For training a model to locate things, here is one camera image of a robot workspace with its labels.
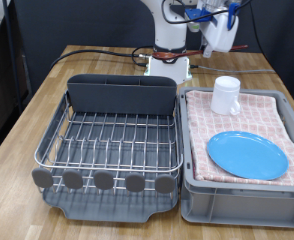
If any grey plastic crate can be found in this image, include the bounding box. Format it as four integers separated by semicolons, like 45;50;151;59
178;86;294;229

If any grey plastic drain tray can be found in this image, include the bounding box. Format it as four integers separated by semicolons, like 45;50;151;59
36;93;181;223

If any thin black hanging cable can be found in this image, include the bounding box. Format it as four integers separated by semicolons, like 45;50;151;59
248;0;281;78

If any black cable on table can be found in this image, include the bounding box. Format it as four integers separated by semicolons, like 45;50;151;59
49;45;155;72

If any pink checked towel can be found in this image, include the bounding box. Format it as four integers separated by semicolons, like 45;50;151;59
185;89;294;187

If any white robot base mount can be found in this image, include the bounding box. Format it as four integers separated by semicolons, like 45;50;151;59
143;55;193;85

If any black camera cable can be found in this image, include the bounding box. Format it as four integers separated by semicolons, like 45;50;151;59
161;0;253;26

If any dark grey utensil holder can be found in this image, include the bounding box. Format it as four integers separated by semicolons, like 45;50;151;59
66;73;178;116

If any blue cable clip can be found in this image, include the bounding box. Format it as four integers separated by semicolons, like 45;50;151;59
227;2;241;31

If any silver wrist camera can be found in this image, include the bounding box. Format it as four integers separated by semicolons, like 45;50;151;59
186;19;202;33

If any blue plastic plate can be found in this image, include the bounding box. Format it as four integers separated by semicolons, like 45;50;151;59
206;130;290;181

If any grey cable on table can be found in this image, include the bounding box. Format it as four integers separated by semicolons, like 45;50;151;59
190;63;275;74

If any steel wire dish rack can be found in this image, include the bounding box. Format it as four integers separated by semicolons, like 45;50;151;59
31;91;185;196

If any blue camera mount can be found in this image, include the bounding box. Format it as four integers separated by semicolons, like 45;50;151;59
185;7;219;24

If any white plastic mug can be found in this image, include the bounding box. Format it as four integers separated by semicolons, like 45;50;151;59
210;75;242;116

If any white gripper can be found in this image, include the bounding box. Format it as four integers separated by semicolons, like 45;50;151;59
200;12;240;59

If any black metal pole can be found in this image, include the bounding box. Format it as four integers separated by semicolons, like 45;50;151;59
1;0;23;113

